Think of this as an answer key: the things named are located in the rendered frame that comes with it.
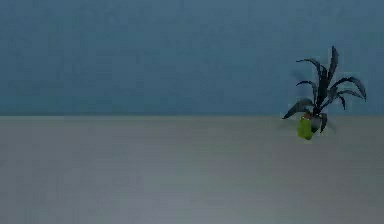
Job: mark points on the dark house plant green pot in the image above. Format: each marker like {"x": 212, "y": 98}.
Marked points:
{"x": 322, "y": 87}

